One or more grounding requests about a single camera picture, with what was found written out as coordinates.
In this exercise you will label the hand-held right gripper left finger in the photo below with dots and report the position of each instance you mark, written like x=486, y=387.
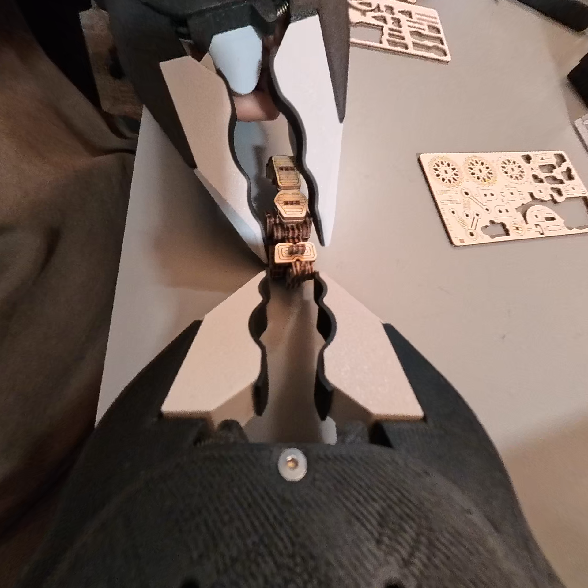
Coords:
x=216, y=367

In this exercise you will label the wooden parts sheet with wheels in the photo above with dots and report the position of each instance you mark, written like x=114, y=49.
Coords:
x=482, y=216

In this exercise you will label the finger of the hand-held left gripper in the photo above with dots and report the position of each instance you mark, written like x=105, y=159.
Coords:
x=211, y=138
x=321, y=115

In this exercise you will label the black power adapter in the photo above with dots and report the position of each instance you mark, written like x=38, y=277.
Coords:
x=579, y=80

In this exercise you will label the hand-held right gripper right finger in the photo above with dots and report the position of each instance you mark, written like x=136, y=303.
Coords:
x=367, y=372

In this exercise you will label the person's left hand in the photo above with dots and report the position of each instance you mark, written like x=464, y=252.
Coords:
x=252, y=108

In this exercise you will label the wooden model assembly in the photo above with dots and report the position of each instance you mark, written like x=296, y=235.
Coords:
x=289, y=202

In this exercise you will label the grey desk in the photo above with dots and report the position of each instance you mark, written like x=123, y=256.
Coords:
x=459, y=344

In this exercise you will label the wooden parts sheet with cutouts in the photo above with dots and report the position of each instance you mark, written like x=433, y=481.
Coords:
x=432, y=51

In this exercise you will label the person's olive shirt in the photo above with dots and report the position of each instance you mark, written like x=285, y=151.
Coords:
x=55, y=275

